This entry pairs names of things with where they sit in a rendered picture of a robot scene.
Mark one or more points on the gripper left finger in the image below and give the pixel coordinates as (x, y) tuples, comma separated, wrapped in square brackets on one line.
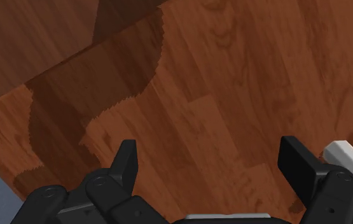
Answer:
[(123, 173)]

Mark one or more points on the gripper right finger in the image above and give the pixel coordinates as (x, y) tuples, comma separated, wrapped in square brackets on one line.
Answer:
[(312, 176)]

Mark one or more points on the white rectangular object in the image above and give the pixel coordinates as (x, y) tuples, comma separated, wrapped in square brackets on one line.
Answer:
[(348, 156)]

